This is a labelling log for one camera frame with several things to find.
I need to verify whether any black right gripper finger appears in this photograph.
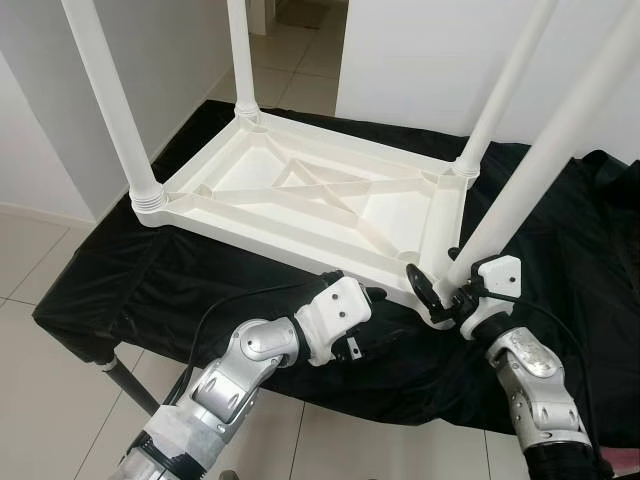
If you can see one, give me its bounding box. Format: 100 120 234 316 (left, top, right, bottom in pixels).
405 262 446 323

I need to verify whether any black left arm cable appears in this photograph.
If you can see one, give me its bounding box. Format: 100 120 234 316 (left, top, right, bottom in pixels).
180 272 346 401

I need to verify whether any black metal table leg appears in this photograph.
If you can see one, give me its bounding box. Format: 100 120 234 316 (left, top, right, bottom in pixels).
100 358 161 416

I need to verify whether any pink round seat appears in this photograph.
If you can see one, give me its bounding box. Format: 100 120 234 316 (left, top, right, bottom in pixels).
600 448 640 471

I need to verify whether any pale door frame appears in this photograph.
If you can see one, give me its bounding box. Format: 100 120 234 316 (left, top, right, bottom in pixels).
248 0 281 36

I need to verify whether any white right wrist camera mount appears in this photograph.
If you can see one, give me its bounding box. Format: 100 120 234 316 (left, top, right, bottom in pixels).
462 255 524 336

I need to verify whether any white plastic table top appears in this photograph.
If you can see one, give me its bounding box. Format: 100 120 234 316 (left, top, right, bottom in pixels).
130 105 481 331

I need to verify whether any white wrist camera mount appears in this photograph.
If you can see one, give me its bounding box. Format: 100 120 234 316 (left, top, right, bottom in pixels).
462 255 524 336
295 277 376 366

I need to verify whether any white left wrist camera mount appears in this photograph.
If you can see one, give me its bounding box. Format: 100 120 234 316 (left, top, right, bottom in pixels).
295 277 376 366

